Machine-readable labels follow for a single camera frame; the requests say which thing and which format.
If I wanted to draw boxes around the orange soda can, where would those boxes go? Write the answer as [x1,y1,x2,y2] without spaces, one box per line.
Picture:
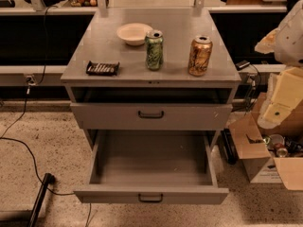
[187,35,213,77]

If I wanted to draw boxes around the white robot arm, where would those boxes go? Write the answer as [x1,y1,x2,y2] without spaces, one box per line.
[255,0,303,67]

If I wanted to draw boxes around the grey drawer cabinet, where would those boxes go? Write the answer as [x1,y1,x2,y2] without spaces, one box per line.
[62,9,240,143]

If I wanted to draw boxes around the open grey lower drawer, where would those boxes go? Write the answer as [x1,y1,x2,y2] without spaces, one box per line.
[75,131,228,204]

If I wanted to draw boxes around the closed grey upper drawer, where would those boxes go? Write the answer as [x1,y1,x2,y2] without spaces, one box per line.
[71,103,232,131]

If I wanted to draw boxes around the green soda can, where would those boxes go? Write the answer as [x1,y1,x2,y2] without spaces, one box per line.
[145,29,164,71]

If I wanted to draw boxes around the black chocolate bar tray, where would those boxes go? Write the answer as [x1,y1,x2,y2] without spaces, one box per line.
[86,61,120,76]

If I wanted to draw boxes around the white bowl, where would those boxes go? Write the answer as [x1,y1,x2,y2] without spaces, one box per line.
[116,23,152,46]

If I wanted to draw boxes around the small black device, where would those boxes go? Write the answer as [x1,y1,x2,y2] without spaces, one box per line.
[235,61,250,71]

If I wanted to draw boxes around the cardboard box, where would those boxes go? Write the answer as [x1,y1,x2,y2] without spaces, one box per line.
[228,93,303,191]

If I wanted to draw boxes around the black metal leg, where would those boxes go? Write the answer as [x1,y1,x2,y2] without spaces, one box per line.
[27,173,55,227]

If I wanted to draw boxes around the cans inside box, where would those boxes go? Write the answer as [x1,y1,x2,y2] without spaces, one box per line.
[263,134,303,158]

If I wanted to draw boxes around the black floor cable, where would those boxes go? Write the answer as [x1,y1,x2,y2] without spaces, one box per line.
[0,3,93,227]

